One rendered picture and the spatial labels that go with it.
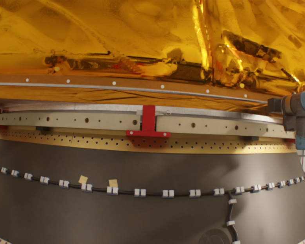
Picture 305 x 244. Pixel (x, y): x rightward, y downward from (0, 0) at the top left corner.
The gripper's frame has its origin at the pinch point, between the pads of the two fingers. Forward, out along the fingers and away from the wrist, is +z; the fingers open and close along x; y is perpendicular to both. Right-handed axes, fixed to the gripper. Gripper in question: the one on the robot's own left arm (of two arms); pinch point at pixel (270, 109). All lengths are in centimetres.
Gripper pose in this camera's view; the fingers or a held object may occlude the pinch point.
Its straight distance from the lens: 145.9
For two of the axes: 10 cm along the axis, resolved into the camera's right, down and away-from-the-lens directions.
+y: 0.4, -10.0, 0.8
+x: -9.6, -0.6, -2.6
